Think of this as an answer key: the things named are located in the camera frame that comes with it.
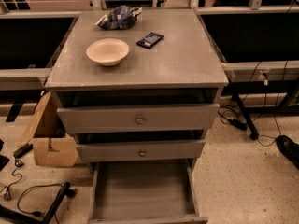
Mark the grey bottom drawer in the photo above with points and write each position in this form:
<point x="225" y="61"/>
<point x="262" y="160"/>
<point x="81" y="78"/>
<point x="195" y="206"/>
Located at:
<point x="144" y="192"/>

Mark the grey drawer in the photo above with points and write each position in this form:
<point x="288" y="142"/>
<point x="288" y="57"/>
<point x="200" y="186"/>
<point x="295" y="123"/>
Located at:
<point x="144" y="192"/>
<point x="140" y="151"/>
<point x="137" y="118"/>

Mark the grey drawer cabinet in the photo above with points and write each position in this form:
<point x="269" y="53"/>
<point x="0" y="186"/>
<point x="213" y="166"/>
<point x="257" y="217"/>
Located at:
<point x="181" y="69"/>

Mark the grey middle drawer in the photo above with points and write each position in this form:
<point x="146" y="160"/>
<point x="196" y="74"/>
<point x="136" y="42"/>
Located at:
<point x="140" y="151"/>

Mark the grey top drawer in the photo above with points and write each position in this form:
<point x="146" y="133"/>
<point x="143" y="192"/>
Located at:
<point x="137" y="118"/>

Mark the white bowl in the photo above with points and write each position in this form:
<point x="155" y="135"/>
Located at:
<point x="108" y="52"/>

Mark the blue crumpled chip bag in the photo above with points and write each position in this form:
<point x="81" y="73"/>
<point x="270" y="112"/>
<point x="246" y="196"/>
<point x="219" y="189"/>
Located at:
<point x="120" y="18"/>

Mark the cardboard box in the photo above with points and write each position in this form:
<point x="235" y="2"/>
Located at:
<point x="52" y="146"/>

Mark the black table leg right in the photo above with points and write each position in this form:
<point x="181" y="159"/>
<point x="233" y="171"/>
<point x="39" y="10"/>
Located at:
<point x="254" y="133"/>

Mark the black stand leg left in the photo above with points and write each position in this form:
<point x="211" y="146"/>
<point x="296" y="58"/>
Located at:
<point x="18" y="218"/>

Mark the black shoe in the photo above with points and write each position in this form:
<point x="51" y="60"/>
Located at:
<point x="289" y="149"/>

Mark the black power adapter with cable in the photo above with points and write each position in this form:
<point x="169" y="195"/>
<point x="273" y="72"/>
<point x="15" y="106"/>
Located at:
<point x="230" y="115"/>

